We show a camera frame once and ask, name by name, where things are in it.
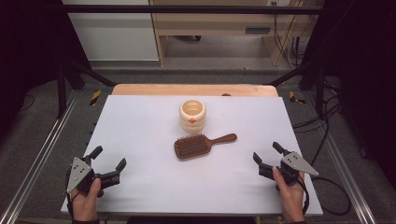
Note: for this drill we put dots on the white cabinet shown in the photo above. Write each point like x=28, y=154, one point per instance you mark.
x=115, y=37

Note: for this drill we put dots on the person's right hand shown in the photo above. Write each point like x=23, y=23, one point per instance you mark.
x=292, y=202

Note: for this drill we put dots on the person's left hand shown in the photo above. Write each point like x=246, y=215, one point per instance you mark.
x=85, y=207

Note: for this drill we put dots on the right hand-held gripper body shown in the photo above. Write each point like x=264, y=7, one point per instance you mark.
x=295, y=163

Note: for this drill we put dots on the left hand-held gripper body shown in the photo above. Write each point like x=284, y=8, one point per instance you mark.
x=79, y=174

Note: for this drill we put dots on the white table board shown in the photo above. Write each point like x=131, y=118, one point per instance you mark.
x=149, y=174

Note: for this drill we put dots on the light wooden desk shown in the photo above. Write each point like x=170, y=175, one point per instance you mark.
x=218, y=23

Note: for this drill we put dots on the black curtain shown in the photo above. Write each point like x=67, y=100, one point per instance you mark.
x=364, y=62
x=28, y=46

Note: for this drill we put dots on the aluminium floor rail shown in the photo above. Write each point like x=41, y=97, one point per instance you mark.
x=348, y=174
x=34, y=168

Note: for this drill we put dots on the yellow black tape strip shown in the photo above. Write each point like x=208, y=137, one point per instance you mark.
x=292, y=97
x=95, y=97

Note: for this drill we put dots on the light wooden table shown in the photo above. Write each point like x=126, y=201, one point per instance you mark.
x=162, y=89

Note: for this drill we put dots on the brown wooden hairbrush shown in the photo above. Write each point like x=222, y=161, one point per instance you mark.
x=193, y=146

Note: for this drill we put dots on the cream ceramic cup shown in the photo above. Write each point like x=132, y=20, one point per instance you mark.
x=192, y=124

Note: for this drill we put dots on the black metal stand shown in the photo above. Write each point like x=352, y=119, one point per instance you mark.
x=319, y=90
x=62, y=90

